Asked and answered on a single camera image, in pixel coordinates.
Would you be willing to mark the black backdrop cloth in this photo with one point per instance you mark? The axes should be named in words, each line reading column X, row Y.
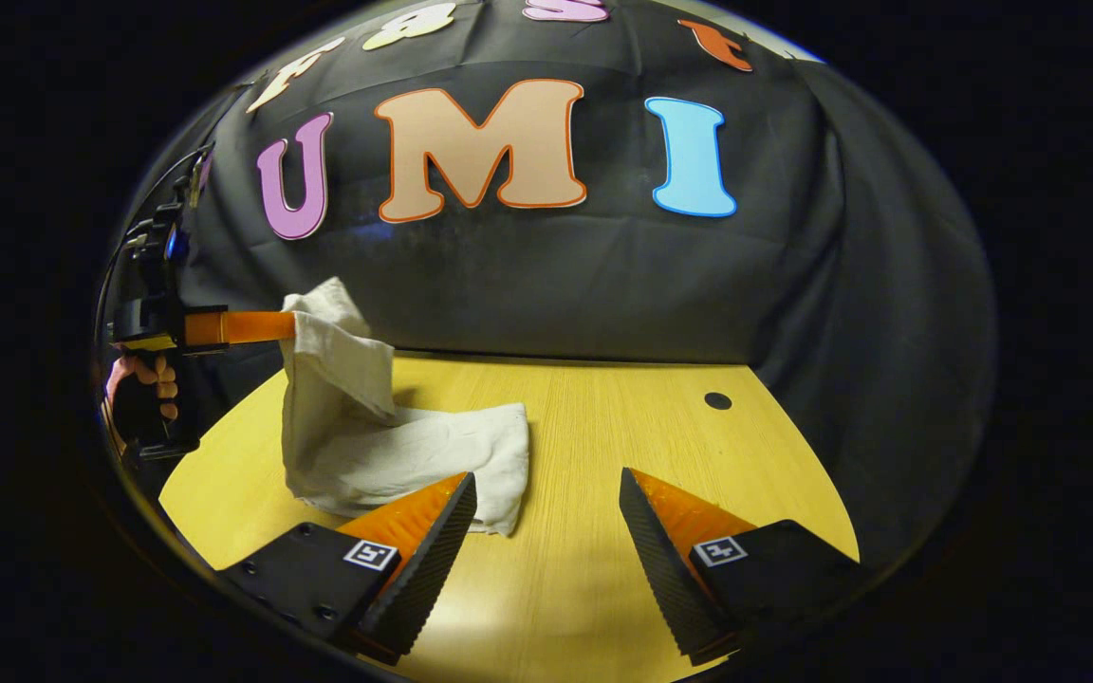
column 556, row 275

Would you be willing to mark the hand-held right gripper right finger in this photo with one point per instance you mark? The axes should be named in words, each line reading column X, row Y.
column 665, row 579

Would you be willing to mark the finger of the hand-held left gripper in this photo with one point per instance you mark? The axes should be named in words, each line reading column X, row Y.
column 243, row 327

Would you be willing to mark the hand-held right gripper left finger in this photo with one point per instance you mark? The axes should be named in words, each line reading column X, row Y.
column 428, row 569

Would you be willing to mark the white jeans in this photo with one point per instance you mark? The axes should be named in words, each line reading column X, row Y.
column 414, row 455

